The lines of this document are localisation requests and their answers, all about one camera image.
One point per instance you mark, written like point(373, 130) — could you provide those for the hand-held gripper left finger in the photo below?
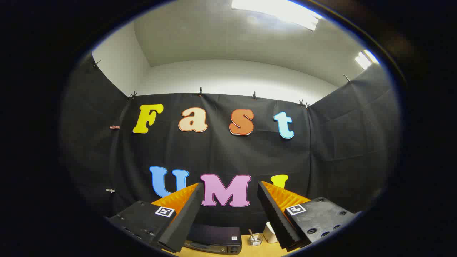
point(185, 217)

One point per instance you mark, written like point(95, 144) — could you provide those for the white bread toaster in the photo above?
point(270, 232)

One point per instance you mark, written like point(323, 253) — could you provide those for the long ceiling light panel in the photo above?
point(278, 10)

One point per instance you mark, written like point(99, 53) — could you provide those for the wooden spoon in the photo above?
point(251, 234)

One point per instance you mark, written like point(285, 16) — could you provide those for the black toaster oven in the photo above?
point(214, 237)

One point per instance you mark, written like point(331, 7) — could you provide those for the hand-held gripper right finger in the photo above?
point(275, 217)

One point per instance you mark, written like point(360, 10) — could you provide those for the small ceiling light panel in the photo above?
point(364, 59)

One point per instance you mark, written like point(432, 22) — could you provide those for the row of black cloth clips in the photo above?
point(200, 91)

